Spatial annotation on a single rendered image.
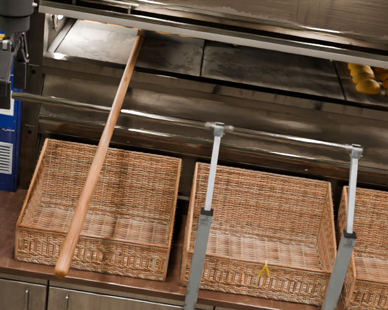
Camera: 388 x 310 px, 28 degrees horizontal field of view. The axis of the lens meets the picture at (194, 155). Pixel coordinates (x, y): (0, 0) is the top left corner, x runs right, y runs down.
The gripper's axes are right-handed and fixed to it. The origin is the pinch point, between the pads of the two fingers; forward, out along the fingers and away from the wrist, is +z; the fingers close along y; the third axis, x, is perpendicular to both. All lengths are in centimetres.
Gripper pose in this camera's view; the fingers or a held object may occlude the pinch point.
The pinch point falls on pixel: (12, 93)
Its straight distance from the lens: 193.7
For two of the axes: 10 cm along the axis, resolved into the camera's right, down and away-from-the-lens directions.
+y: -0.6, 4.3, -9.0
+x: 9.9, 1.3, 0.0
